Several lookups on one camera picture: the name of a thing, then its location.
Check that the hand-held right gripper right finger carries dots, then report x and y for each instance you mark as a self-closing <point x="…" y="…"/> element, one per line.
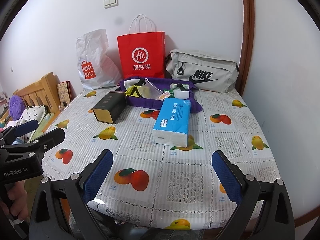
<point x="226" y="177"/>

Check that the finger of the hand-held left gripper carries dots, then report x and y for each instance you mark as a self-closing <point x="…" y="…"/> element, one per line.
<point x="26" y="127"/>
<point x="52" y="136"/>

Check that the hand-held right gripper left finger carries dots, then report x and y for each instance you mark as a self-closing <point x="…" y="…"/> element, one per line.
<point x="98" y="177"/>

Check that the purple fabric storage basket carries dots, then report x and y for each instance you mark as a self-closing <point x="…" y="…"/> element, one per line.
<point x="140" y="102"/>

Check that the yellow and black fabric pouch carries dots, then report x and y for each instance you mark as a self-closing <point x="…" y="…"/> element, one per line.
<point x="135" y="91"/>

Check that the white sponge block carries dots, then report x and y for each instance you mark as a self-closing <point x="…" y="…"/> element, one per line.
<point x="181" y="94"/>

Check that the black wrist watch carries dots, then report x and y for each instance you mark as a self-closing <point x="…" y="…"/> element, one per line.
<point x="185" y="87"/>

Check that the clear plastic bag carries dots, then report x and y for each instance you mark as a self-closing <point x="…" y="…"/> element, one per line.
<point x="151" y="90"/>

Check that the fruit print small packet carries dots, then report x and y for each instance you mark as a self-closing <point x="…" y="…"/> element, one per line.
<point x="164" y="96"/>

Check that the green tissue pack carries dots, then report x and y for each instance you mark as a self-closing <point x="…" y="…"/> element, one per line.
<point x="175" y="86"/>

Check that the person's left hand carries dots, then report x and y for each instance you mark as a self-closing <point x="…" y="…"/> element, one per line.
<point x="20" y="200"/>

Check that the white floral pillow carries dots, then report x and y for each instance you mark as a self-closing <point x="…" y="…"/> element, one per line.
<point x="32" y="113"/>

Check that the light green cloth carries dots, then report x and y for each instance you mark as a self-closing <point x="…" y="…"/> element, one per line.
<point x="46" y="122"/>

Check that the purple plush toy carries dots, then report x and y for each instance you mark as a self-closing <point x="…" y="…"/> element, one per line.
<point x="16" y="107"/>

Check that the brown patterned book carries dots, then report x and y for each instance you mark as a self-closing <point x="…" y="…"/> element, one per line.
<point x="64" y="92"/>

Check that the wooden bed headboard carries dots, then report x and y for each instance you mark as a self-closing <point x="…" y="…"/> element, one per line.
<point x="47" y="85"/>

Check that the dark green tin box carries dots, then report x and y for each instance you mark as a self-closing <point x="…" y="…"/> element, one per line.
<point x="110" y="103"/>

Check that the fruit print tablecloth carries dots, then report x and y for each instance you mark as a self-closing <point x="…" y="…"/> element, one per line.
<point x="162" y="160"/>

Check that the blue tissue pack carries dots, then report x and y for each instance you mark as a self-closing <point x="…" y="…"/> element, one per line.
<point x="172" y="120"/>

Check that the white plastic shopping bag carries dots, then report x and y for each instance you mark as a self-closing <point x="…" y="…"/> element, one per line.
<point x="95" y="55"/>

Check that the grey waist bag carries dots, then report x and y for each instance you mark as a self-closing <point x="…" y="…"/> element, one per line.
<point x="212" y="65"/>

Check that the red paper shopping bag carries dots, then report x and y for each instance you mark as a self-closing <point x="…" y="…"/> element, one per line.
<point x="140" y="42"/>

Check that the white light switch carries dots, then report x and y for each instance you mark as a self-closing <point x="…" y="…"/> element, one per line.
<point x="110" y="1"/>

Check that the brown wooden door frame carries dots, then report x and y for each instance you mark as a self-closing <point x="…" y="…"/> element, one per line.
<point x="248" y="30"/>

